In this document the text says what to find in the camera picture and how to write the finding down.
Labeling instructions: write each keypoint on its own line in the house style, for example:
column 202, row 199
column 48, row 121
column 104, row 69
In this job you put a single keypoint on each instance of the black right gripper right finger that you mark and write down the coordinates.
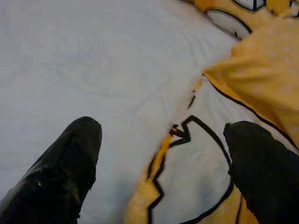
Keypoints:
column 264, row 172

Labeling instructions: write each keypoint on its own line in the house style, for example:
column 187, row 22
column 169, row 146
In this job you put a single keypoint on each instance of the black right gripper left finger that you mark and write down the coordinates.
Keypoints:
column 58, row 177

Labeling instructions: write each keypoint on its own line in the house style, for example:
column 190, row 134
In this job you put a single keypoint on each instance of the yellow egg print blanket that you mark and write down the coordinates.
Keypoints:
column 257, row 70

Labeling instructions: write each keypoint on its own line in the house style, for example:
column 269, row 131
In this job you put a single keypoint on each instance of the white quilted bed sheet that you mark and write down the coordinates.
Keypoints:
column 81, row 58

